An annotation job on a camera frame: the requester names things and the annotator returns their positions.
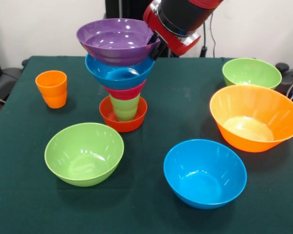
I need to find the red plastic bowl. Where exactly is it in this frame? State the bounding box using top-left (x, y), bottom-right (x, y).
top-left (99, 95), bottom-right (148, 133)

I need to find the blue plastic bowl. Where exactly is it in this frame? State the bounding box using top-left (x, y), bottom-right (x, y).
top-left (163, 139), bottom-right (248, 210)
top-left (84, 54), bottom-right (155, 90)

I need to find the green plastic cup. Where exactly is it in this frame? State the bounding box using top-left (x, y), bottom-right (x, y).
top-left (109, 93), bottom-right (142, 122)

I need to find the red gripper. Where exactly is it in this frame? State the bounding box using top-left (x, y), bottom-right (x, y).
top-left (143, 0), bottom-right (201, 61)

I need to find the green plastic bowl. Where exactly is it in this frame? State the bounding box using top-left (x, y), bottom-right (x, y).
top-left (222, 58), bottom-right (283, 90)
top-left (44, 122), bottom-right (125, 188)

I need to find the black wall cable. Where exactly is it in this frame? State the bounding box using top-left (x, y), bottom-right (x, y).
top-left (199, 14), bottom-right (217, 58)

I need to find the dark green tablecloth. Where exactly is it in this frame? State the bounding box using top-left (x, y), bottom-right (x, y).
top-left (0, 55), bottom-right (293, 234)

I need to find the large orange plastic bowl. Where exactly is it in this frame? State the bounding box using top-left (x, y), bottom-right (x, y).
top-left (209, 84), bottom-right (293, 154)

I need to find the black office chair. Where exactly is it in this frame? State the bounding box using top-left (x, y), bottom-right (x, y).
top-left (274, 62), bottom-right (293, 102)
top-left (0, 58), bottom-right (30, 105)

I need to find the pink plastic bowl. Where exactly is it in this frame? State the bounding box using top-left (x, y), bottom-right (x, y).
top-left (102, 79), bottom-right (147, 101)

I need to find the orange plastic cup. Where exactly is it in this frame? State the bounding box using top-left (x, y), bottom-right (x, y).
top-left (35, 70), bottom-right (68, 109)

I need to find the purple plastic bowl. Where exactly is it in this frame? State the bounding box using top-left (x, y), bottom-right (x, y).
top-left (76, 18), bottom-right (161, 66)

